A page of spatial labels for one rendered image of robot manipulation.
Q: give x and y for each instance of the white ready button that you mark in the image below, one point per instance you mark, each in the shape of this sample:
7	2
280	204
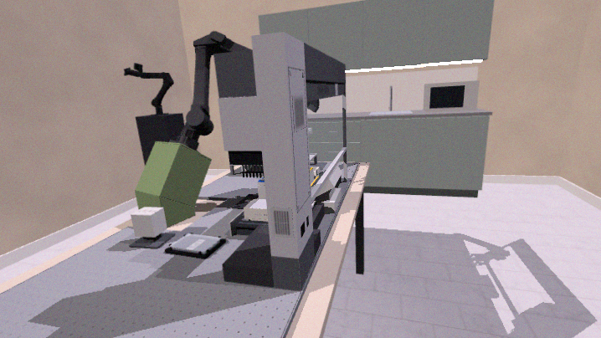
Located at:
150	222

